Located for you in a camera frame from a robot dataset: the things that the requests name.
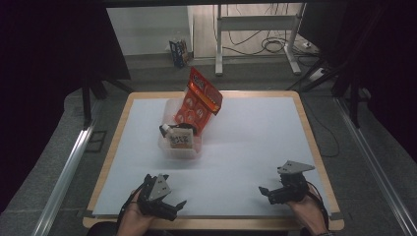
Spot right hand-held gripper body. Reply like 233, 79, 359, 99
268, 159, 317, 206

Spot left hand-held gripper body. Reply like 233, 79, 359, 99
136, 172, 180, 222

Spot clear plastic bin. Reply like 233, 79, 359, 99
157, 97, 204, 160

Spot beige snack packet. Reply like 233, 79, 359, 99
166, 127, 195, 150

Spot black and red snack packet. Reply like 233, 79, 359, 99
158, 122, 198, 139

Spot large orange snack packet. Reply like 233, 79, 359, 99
173, 66, 224, 136

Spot person's right hand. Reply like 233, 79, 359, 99
285, 186, 328, 236

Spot person's left hand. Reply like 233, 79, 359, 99
116, 190, 156, 236

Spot white table mat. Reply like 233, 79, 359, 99
92, 96, 328, 219

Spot black floor hatch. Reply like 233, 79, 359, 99
86, 130, 108, 153

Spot black metal stand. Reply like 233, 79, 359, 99
80, 75, 136, 129
284, 58, 372, 129

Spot blue carton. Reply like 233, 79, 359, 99
168, 38, 191, 69

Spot white power strip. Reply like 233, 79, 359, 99
301, 40, 319, 53

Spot black curtain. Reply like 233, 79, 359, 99
298, 0, 417, 165
0, 0, 132, 214

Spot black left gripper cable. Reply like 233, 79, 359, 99
116, 181, 147, 230

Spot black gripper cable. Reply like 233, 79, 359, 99
116, 181, 147, 230
306, 181, 330, 230

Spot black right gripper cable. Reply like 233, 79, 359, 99
306, 181, 330, 230

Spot thin black floor cable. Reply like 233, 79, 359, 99
303, 97, 341, 158

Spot aluminium rail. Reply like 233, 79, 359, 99
333, 96, 417, 236
30, 97, 102, 236

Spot black coiled cable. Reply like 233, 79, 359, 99
261, 36, 290, 54

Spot white metal stand frame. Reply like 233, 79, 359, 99
214, 3, 308, 77

